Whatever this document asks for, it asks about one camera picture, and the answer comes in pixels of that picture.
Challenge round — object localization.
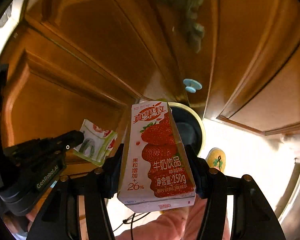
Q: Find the green white wrapper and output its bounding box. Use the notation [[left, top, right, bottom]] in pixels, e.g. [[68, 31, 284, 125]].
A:
[[74, 119, 117, 166]]

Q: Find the strawberry milk carton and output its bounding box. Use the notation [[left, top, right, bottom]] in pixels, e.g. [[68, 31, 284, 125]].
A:
[[117, 101, 196, 213]]

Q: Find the yellow rimmed trash bin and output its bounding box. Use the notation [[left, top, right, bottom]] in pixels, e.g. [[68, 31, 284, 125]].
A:
[[168, 102, 206, 155]]

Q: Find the stainless steel appliance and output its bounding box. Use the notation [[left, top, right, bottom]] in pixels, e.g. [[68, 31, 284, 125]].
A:
[[275, 162, 300, 239]]

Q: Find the pink trouser leg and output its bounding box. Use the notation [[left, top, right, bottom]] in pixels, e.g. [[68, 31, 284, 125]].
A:
[[115, 194, 231, 240]]

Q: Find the yellow embroidered right slipper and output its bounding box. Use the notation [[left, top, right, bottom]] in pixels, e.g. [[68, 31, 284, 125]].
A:
[[205, 147, 226, 173]]

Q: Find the wooden cabinet door left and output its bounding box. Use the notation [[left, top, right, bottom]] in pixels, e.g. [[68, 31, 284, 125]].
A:
[[0, 0, 188, 240]]

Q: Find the wooden cabinet door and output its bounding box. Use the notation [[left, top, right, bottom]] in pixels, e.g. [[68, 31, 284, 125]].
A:
[[185, 0, 300, 136], [0, 0, 188, 240]]

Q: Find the wooden cabinet door right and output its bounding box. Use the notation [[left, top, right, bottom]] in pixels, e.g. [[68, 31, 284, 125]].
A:
[[185, 0, 300, 136]]

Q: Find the green hanging cloth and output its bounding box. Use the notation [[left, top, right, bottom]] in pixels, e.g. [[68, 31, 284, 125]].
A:
[[157, 0, 205, 53]]

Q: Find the black thin cable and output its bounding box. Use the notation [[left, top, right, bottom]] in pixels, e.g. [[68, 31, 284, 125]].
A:
[[112, 211, 152, 240]]

